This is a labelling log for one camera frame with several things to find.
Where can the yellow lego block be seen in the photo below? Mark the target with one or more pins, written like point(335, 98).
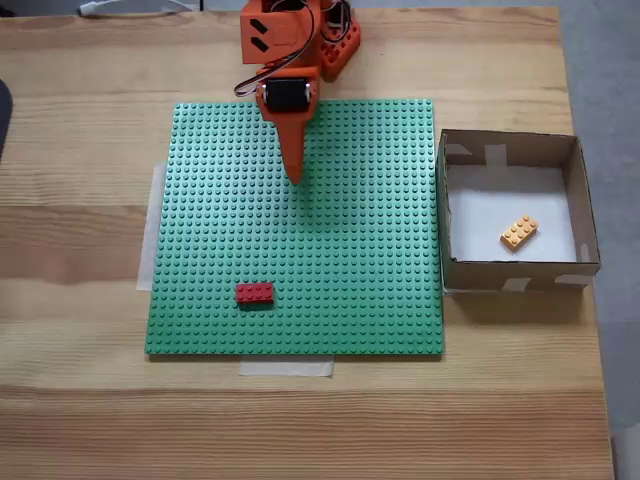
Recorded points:
point(520, 232)

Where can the green lego baseplate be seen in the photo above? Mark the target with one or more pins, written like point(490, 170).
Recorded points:
point(300, 250)

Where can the red lego block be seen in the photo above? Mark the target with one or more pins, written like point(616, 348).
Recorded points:
point(255, 293)

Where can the white paper box liner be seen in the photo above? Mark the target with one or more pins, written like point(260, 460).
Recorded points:
point(480, 225)

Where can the cardboard box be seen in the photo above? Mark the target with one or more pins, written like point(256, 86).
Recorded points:
point(480, 282)

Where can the translucent tape strip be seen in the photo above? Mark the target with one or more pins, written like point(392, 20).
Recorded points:
point(285, 368)
point(147, 240)

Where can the black rounded object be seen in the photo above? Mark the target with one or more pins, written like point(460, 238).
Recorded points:
point(4, 120)

